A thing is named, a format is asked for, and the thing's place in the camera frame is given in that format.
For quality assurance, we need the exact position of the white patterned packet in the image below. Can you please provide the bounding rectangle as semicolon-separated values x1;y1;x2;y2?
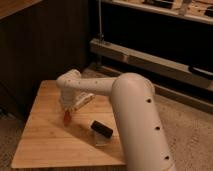
73;93;95;111

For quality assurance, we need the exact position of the black rectangular block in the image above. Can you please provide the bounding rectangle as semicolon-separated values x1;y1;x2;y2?
91;121;113;138

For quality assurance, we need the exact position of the white holder under block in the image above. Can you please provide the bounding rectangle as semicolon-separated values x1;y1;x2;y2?
94;132;109;147

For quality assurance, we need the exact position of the upper wooden shelf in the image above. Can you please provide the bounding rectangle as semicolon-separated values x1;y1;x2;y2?
102;0;213;25

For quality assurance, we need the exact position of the metal vertical pole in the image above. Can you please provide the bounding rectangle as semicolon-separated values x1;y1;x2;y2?
98;0;104;42

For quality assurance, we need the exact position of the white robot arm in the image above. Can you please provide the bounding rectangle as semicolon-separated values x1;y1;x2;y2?
56;69;176;171

